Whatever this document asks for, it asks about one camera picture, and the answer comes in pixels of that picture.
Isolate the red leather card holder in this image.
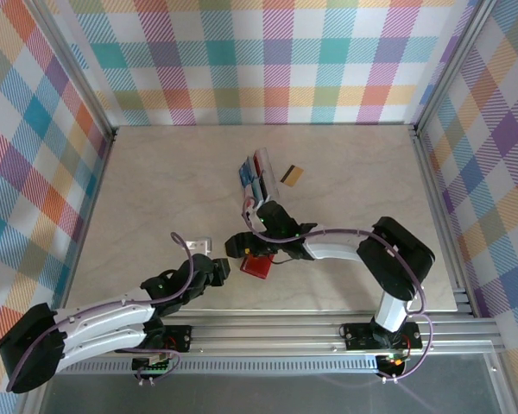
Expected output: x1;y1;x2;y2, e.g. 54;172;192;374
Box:
239;253;274;280

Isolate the clear acrylic card stand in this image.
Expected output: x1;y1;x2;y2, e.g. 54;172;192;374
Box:
237;147;281;204

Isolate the gold card with black stripe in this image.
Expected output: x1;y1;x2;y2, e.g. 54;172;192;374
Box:
278;166;305;189

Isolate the aluminium base beam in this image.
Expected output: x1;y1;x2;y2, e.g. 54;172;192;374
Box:
29;312;509;358

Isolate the green circuit board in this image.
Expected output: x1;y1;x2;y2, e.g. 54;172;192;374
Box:
131;355;176;381

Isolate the grey metal sheet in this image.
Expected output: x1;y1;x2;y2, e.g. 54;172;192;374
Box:
25;370;515;414

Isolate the orange circuit board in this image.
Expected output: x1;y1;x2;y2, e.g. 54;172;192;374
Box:
376;351;409;375

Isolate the plaid cloth panel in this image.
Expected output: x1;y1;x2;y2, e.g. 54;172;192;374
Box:
0;0;111;414
54;0;484;129
416;0;518;414

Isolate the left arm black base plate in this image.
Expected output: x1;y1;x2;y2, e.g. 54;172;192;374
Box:
146;323;194;354

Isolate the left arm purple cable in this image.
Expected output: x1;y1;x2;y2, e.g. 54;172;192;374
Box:
6;231;199;393

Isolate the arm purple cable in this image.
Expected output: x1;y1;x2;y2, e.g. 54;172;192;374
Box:
240;197;436;385
6;231;199;393

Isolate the slotted grey cable duct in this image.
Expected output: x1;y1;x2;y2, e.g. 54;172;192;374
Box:
51;360;379;375

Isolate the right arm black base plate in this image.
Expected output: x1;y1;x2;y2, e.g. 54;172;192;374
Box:
342;321;423;351

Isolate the aluminium side rail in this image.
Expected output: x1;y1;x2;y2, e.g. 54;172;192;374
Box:
412;124;476;320
58;127;120;324

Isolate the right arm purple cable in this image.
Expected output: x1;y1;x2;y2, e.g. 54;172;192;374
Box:
240;197;436;385

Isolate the aluminium frame post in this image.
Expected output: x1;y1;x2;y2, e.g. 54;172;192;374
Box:
34;0;117;141
413;0;500;135

